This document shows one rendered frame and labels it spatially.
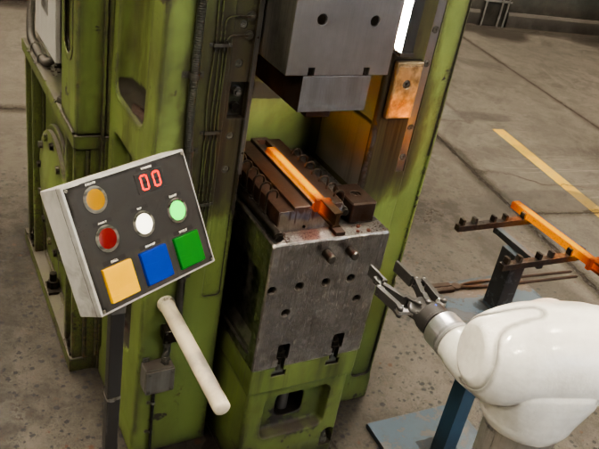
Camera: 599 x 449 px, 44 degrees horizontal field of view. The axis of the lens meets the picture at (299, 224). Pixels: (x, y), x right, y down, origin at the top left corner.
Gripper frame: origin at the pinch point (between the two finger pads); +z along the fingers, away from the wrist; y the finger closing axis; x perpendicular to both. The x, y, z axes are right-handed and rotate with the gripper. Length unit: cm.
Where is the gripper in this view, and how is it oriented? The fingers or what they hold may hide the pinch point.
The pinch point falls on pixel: (389, 273)
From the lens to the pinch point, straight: 178.4
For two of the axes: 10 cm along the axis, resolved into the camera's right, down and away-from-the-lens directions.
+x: 1.6, -8.5, -4.9
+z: -4.5, -5.1, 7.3
